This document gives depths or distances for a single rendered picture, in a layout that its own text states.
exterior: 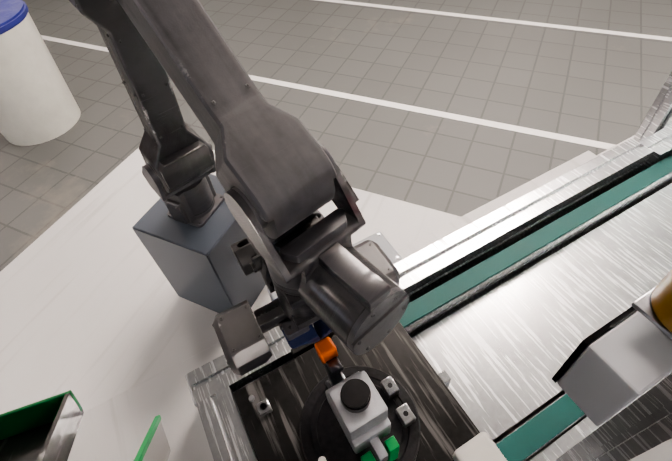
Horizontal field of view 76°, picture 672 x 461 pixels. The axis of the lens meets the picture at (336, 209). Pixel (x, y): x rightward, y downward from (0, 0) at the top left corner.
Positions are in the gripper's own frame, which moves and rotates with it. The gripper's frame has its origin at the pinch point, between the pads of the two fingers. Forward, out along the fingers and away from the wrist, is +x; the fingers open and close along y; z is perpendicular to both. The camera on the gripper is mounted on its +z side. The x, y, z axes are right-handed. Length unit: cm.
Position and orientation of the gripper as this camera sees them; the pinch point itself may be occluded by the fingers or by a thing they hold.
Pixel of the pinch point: (314, 323)
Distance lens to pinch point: 48.8
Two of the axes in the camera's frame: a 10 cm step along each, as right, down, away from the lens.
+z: -4.8, -6.4, 6.0
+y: -8.7, 4.0, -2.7
